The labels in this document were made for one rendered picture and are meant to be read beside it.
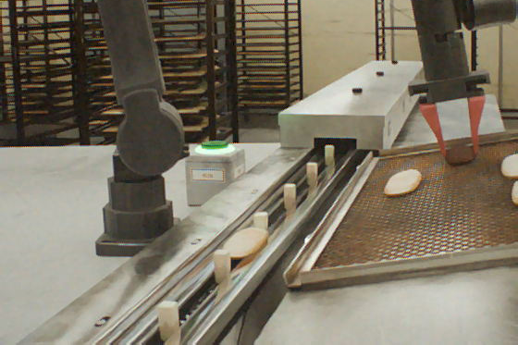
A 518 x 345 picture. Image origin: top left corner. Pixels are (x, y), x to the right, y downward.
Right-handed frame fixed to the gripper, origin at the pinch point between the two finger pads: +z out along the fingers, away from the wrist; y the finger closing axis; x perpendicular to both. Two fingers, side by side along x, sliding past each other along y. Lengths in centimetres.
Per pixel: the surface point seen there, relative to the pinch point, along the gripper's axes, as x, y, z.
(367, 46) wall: 688, -69, 5
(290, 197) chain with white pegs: -0.8, -22.3, 2.7
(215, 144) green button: 8.1, -33.5, -4.4
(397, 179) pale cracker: -12.6, -7.5, 0.1
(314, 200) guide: -4.4, -18.7, 2.7
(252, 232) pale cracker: -18.5, -23.1, 2.2
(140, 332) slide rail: -44, -27, 3
